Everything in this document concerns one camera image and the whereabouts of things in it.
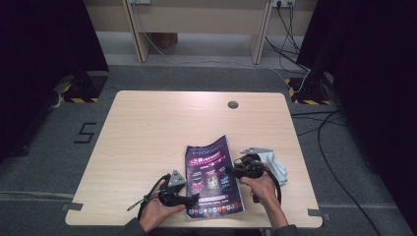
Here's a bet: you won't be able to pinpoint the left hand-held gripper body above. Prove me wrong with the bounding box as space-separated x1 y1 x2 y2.
158 169 187 207

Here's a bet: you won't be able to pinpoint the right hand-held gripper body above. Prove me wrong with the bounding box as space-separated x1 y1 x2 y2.
234 147 273 180

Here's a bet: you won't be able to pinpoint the magazine with dark illustrated cover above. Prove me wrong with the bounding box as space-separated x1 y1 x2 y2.
184 135 245 220

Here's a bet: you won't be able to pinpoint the pale blue wiping cloth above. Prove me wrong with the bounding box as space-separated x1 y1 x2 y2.
260 150 289 187

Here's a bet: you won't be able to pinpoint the person's left hand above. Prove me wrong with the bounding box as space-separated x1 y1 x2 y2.
139 180 186 234

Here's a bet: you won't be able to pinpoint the person's right hand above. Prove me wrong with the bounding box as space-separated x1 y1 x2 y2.
240 171 279 207

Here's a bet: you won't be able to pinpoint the grey tape strip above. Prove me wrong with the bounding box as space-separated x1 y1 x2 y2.
307 207 331 221
60 202 85 212

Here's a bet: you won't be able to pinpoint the black stand base hazard striped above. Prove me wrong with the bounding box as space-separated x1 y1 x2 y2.
59 72 109 104
284 72 336 106

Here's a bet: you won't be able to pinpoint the brown cardboard box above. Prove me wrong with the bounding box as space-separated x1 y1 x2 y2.
147 31 179 51

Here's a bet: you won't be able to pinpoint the black curtain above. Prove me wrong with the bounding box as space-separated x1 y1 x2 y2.
0 0 109 162
295 0 417 227

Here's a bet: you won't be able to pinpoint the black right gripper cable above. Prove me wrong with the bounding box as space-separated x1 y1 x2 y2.
252 162 283 205

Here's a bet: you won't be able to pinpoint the black gripper wrist strap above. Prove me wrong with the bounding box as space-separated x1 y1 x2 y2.
127 196 150 212

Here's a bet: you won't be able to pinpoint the long black floor cable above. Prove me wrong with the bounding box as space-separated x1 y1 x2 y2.
316 110 383 236

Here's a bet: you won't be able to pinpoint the black outlet cables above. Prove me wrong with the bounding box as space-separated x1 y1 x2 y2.
265 1 311 74

